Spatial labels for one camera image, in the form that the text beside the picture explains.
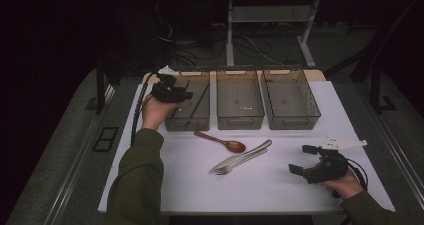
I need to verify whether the silver fork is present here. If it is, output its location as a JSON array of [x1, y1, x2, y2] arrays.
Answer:
[[212, 148, 268, 177]]

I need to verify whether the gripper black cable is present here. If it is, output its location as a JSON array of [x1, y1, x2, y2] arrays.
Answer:
[[130, 71, 158, 147], [346, 157, 370, 191]]

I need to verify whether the brown wooden spoon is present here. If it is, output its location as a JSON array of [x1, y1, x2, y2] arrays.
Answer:
[[193, 130, 247, 154]]

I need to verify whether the smoky clear plastic bin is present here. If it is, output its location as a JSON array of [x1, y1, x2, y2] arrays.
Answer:
[[162, 68, 211, 132], [262, 66, 322, 131], [215, 67, 266, 131]]

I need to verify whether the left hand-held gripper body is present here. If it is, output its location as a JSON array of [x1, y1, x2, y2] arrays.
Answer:
[[151, 64, 184, 103]]

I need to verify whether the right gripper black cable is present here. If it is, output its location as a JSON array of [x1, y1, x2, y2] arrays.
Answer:
[[346, 157, 370, 191]]

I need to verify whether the white metal stand frame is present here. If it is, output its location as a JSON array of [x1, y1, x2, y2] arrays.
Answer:
[[225, 0, 323, 69]]

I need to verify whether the silver table knife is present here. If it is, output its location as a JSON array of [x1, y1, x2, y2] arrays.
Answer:
[[208, 139, 273, 174]]

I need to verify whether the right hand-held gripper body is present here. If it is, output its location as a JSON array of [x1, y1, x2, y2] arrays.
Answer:
[[302, 135, 369, 185]]

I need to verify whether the dark metal stand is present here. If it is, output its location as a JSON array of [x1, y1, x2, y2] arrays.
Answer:
[[94, 56, 116, 116], [369, 66, 398, 115]]

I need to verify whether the person's left hand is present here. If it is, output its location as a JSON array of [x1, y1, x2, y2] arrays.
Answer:
[[141, 92, 181, 131]]

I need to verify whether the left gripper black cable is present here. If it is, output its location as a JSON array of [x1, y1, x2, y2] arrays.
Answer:
[[130, 71, 158, 147]]

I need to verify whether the person's right hand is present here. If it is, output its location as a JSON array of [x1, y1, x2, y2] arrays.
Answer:
[[318, 170, 366, 200]]

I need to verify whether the tangle of floor cables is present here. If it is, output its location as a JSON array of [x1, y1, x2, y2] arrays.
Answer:
[[155, 20, 284, 68]]

